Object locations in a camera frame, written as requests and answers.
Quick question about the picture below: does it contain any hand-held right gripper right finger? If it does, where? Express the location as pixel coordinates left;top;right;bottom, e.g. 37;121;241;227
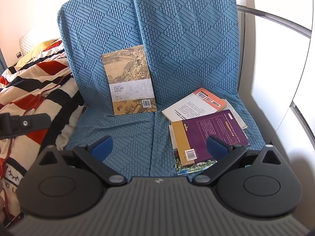
192;135;283;185

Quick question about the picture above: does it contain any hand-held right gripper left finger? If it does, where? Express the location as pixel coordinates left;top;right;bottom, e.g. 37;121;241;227
37;135;127;187

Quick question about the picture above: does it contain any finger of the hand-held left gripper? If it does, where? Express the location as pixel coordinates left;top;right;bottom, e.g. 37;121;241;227
10;113;51;136

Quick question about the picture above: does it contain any purple and tan book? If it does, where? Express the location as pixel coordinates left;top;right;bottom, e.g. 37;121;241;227
171;109;249;168

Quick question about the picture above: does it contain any orange and white book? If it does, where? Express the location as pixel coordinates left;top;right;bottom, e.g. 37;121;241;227
162;87;228;123

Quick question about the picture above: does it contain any tan painting cover book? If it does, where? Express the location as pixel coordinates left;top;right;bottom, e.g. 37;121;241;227
100;45;157;116

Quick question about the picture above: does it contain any striped blanket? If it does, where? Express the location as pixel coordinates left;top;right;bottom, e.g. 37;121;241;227
0;39;85;229

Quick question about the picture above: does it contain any yellow pillow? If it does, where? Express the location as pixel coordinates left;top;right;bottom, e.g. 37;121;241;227
15;39;62;67

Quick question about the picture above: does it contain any white textured pillow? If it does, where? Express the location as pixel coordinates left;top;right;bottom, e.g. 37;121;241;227
19;27;62;54

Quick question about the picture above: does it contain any white cabinet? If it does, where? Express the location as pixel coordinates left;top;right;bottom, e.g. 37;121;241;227
236;0;315;150

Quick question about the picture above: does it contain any blue textured cloth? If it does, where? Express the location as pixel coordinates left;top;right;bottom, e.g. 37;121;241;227
57;0;272;179

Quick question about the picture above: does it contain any grey metal rail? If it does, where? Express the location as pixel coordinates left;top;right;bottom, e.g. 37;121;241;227
237;5;312;39
289;101;315;132

